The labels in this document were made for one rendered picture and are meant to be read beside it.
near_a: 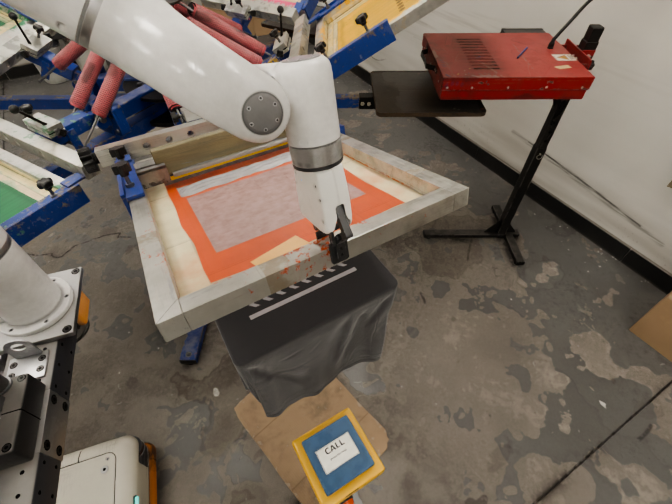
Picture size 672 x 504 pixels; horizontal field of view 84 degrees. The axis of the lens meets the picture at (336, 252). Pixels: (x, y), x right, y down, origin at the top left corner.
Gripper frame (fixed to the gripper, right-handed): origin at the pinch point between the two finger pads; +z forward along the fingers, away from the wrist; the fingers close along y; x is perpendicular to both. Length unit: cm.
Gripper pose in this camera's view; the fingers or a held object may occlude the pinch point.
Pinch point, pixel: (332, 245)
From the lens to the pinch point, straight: 63.2
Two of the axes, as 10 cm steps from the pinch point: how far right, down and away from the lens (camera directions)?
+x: 8.6, -3.8, 3.3
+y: 4.9, 4.5, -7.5
